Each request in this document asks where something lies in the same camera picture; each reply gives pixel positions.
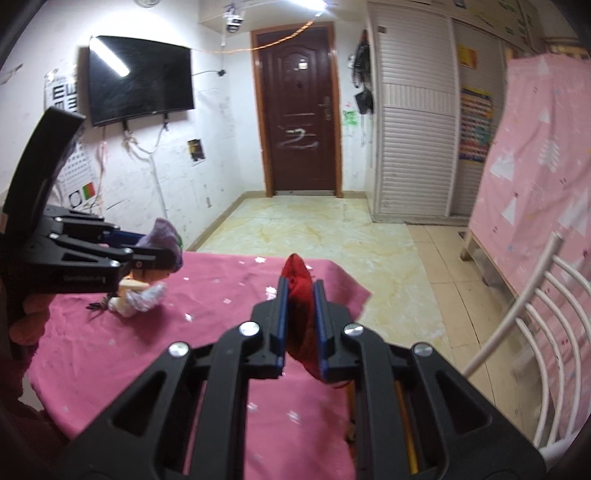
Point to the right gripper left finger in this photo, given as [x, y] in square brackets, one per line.
[184, 417]

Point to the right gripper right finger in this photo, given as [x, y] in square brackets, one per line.
[458, 433]

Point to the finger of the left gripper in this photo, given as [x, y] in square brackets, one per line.
[144, 259]
[120, 238]

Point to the purple wrapper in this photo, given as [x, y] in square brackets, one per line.
[164, 236]

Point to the red white snack wrapper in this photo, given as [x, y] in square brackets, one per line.
[134, 296]

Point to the red cloth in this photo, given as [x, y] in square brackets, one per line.
[302, 342]

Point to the left hand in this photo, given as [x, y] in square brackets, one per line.
[28, 329]

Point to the eye chart poster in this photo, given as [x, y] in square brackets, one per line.
[77, 186]

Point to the yellow plastic bin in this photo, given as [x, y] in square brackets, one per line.
[350, 435]

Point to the white metal chair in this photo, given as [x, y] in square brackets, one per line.
[552, 315]

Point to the dark brown door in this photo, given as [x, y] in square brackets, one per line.
[296, 81]

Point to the pink curtain sheet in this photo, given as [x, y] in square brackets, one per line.
[536, 180]

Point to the black hanging bags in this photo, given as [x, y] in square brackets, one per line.
[361, 69]

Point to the white louvered wardrobe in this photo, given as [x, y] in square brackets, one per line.
[419, 176]

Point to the yellow wardrobe sticker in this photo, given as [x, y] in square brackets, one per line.
[467, 57]

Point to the small dark wall picture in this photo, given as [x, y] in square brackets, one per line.
[195, 149]

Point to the black wall television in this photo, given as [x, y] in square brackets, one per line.
[131, 78]

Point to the white security camera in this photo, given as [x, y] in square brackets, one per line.
[232, 19]

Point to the colourful wall chart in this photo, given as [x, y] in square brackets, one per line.
[477, 111]

